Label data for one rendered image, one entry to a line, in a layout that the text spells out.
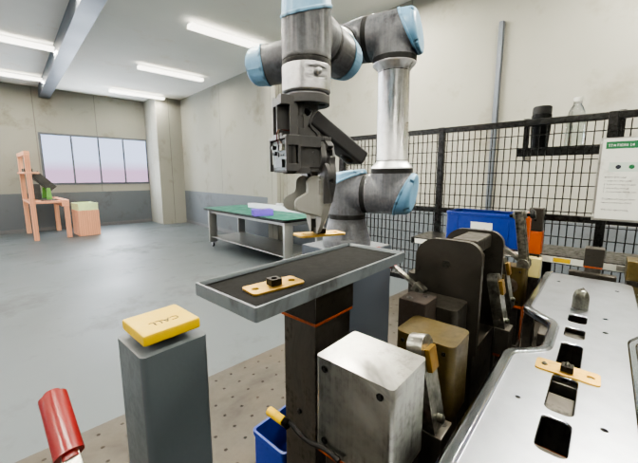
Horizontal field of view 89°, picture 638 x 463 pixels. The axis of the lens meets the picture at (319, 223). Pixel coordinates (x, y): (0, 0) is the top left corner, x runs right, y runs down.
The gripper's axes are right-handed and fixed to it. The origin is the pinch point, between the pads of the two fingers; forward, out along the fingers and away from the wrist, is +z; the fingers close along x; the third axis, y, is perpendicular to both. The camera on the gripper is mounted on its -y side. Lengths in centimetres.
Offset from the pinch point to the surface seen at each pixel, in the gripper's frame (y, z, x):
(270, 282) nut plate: 10.8, 6.7, 5.8
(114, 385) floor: 51, 123, -180
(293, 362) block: 5.2, 23.3, 0.6
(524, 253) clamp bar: -70, 14, -5
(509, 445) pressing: -10.5, 23.6, 27.9
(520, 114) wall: -297, -66, -146
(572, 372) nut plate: -32.4, 23.0, 24.4
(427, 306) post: -15.9, 14.2, 9.5
